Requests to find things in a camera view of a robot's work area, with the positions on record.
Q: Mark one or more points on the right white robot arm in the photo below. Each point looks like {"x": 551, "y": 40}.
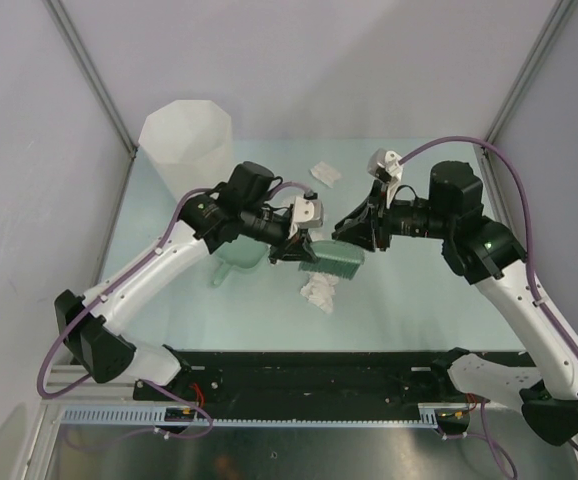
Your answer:
{"x": 489, "y": 257}

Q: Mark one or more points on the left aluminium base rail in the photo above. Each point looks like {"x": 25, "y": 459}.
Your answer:
{"x": 118, "y": 390}

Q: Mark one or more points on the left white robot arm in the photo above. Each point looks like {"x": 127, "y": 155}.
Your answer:
{"x": 92, "y": 325}

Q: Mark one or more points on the grey slotted cable duct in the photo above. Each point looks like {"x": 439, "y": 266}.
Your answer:
{"x": 423, "y": 416}

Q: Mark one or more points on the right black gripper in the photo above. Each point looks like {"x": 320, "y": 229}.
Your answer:
{"x": 368, "y": 225}

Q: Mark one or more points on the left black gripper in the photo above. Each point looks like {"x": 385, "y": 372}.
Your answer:
{"x": 290, "y": 249}

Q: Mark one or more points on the left aluminium frame post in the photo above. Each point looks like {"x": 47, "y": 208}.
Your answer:
{"x": 73, "y": 41}

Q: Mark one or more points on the aluminium frame post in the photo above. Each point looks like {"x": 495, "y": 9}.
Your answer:
{"x": 73, "y": 41}
{"x": 544, "y": 43}

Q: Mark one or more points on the right aluminium side rail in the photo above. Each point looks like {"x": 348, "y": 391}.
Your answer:
{"x": 492, "y": 332}

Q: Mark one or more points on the green hand brush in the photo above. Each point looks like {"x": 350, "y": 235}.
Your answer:
{"x": 334, "y": 258}

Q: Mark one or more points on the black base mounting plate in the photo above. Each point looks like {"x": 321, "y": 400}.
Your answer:
{"x": 360, "y": 385}

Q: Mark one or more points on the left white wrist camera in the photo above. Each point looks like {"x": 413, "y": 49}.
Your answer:
{"x": 305, "y": 214}

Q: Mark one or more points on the right aluminium frame post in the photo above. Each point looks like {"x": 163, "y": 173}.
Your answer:
{"x": 544, "y": 43}

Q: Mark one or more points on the white faceted waste bin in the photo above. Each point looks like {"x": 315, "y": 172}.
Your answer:
{"x": 190, "y": 145}

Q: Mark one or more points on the top crumpled paper scrap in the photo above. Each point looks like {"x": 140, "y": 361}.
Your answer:
{"x": 325, "y": 174}

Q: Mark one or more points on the large bottom paper scrap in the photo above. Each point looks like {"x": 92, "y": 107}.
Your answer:
{"x": 320, "y": 291}

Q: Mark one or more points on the green plastic dustpan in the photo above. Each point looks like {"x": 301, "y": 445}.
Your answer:
{"x": 242, "y": 255}

